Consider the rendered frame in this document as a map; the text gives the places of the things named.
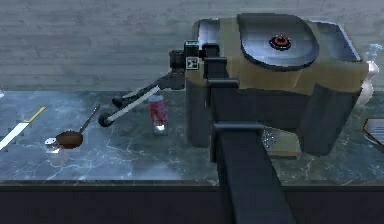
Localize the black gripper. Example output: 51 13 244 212
97 49 187 128

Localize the red soda can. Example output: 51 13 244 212
148 93 169 136

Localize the brown ladle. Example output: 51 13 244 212
55 104 101 150

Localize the glass salt shaker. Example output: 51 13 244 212
44 137 65 164

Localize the white round object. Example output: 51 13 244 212
357 61 380 107

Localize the yellow handled knife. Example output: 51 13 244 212
0 105 48 152

